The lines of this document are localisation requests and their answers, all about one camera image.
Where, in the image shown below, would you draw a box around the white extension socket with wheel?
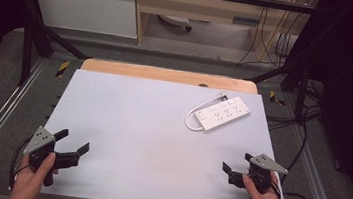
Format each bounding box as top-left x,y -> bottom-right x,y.
155,13 -> 195,33

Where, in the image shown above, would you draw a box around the white power strip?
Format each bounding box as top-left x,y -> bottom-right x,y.
191,91 -> 253,138

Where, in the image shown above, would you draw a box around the black floor cables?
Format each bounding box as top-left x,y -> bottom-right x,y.
263,74 -> 328,137

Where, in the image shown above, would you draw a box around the wooden table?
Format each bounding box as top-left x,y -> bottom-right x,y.
79,56 -> 262,96

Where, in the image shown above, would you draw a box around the white power strip cable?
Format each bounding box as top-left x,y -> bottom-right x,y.
183,88 -> 230,136

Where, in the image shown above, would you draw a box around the wooden desk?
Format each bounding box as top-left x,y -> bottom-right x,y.
126,0 -> 319,67

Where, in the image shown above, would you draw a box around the hanging cable bundle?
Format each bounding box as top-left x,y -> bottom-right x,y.
237,2 -> 306,73

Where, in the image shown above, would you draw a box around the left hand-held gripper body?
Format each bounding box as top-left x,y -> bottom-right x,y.
19,124 -> 61,188

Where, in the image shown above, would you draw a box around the white cabinet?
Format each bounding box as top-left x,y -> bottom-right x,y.
24,0 -> 143,40

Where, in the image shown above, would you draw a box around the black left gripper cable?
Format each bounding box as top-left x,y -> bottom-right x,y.
6,134 -> 34,193

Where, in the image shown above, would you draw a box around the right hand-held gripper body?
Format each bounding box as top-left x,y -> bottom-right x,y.
240,152 -> 291,197

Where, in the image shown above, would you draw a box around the person's left hand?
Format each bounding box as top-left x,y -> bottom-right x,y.
7,147 -> 62,199

